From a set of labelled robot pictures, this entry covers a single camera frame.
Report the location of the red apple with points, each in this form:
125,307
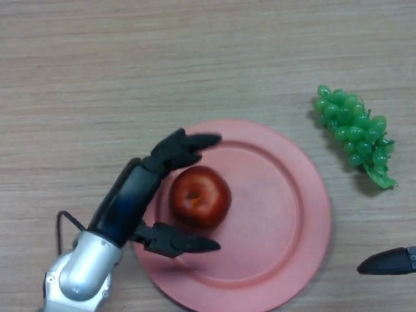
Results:
201,196

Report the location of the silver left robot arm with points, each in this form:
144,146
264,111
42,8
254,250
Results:
84,269

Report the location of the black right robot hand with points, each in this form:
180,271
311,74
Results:
386,264

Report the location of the green grape bunch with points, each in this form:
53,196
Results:
352,131

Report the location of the pink round plate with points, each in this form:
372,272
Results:
269,221

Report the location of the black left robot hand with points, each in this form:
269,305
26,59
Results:
130,198

